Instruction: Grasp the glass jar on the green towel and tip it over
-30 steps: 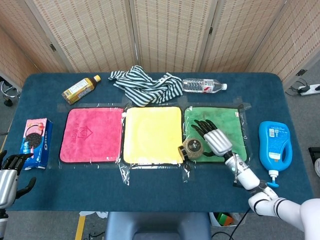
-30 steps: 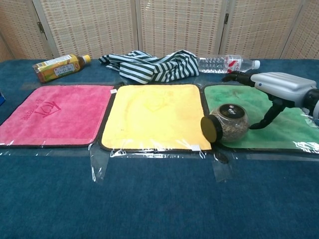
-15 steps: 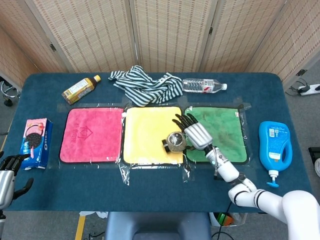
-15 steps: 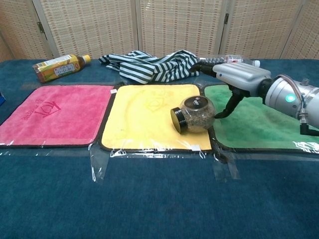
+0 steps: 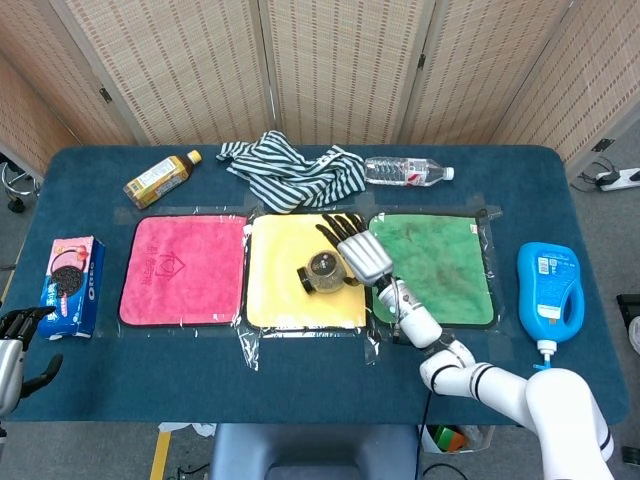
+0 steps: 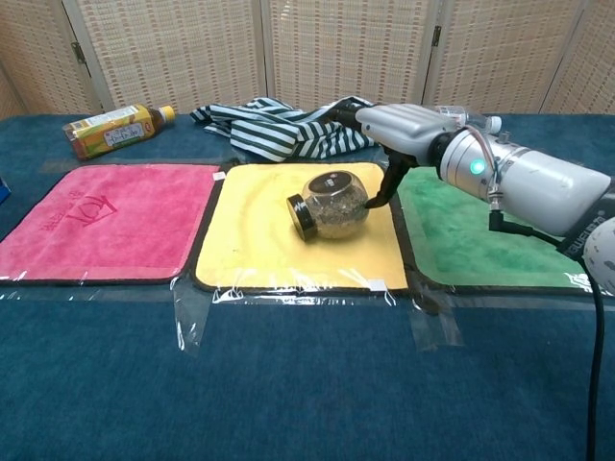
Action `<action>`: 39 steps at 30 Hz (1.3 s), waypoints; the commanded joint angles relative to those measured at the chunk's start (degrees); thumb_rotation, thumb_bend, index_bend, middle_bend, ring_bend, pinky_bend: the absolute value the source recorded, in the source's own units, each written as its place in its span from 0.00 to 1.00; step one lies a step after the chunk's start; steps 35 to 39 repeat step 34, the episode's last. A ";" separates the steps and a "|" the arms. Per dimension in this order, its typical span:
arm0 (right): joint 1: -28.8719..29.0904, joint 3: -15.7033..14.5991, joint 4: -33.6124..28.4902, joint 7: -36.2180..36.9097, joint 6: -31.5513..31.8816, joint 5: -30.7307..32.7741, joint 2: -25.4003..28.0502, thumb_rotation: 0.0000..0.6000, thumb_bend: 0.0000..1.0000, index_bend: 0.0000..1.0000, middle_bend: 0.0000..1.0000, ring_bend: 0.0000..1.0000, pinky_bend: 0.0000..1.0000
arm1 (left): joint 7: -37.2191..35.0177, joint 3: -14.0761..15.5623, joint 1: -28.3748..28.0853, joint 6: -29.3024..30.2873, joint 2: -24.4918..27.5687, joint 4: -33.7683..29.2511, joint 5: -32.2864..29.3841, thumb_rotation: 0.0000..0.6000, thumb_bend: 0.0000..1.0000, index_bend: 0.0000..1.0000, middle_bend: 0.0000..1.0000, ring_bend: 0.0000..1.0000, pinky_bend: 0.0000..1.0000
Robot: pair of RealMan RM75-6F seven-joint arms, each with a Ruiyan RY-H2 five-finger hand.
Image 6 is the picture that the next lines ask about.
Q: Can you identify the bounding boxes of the woven folding screen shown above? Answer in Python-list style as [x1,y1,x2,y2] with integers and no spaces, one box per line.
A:
[0,0,615,120]

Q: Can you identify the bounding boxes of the yellow towel mat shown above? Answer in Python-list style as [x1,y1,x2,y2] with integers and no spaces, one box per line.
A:
[193,161,409,293]

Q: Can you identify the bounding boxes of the clear jar with black lid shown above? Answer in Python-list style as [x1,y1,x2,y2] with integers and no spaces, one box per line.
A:
[286,171,370,242]

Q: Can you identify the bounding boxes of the striped green white cloth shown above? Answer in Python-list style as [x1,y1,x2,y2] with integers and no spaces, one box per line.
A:
[189,95,381,163]

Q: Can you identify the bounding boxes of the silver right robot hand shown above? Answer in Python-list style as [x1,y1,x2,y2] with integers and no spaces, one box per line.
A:
[334,103,466,209]

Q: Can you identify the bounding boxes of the pink towel mat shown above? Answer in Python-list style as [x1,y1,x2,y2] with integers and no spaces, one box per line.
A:
[0,163,223,287]

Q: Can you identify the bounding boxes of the green towel mat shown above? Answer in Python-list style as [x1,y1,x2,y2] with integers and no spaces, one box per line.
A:
[392,165,598,296]

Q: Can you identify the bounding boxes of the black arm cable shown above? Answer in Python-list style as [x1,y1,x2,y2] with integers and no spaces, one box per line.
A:
[488,210,615,461]

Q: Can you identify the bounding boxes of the clear water bottle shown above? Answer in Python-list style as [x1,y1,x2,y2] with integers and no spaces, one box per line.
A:
[431,105,504,135]

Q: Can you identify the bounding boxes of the yellow tea bottle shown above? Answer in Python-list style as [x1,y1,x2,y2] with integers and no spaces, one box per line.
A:
[61,104,176,161]

